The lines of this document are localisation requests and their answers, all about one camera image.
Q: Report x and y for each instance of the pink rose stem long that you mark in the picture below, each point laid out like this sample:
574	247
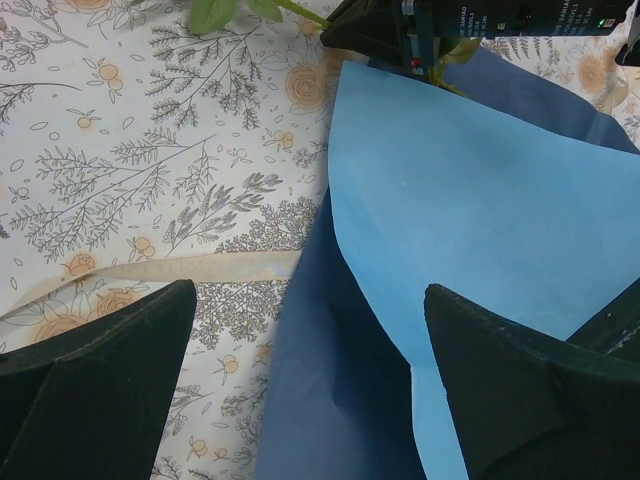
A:
207	16

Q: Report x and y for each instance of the small pink bud stem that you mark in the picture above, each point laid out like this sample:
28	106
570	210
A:
452	60

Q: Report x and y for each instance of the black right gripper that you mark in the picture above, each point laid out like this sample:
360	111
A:
416	33

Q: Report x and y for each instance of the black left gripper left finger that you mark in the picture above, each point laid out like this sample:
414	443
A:
91	403

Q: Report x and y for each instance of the cream ribbon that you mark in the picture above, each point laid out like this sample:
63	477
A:
230	267

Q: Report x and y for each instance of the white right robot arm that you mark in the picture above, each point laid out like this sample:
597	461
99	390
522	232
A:
549	18

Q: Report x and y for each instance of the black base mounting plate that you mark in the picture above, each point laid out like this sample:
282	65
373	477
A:
614	330

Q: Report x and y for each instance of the blue wrapping paper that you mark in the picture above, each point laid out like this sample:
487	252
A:
517	197

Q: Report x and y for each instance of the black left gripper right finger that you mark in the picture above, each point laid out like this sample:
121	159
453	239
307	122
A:
526	405

